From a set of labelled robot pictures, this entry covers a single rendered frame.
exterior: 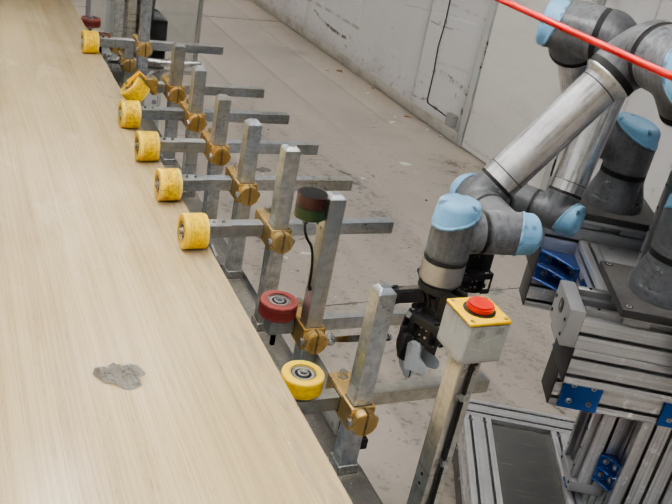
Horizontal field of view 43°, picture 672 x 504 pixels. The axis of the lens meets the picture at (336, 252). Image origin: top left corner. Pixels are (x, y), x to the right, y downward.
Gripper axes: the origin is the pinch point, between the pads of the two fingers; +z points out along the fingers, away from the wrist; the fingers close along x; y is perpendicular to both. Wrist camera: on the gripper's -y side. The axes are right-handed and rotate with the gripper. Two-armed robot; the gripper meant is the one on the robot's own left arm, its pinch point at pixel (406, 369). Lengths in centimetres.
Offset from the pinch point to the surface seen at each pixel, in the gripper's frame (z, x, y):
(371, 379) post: 0.8, -7.2, -1.9
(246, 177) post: -6, 19, -72
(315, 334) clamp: 5.9, -0.2, -23.3
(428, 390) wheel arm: 8.5, 9.4, 0.1
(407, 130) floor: 93, 343, -276
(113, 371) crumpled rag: 2, -44, -28
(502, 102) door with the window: 51, 348, -211
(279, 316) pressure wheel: 3.8, -4.8, -29.8
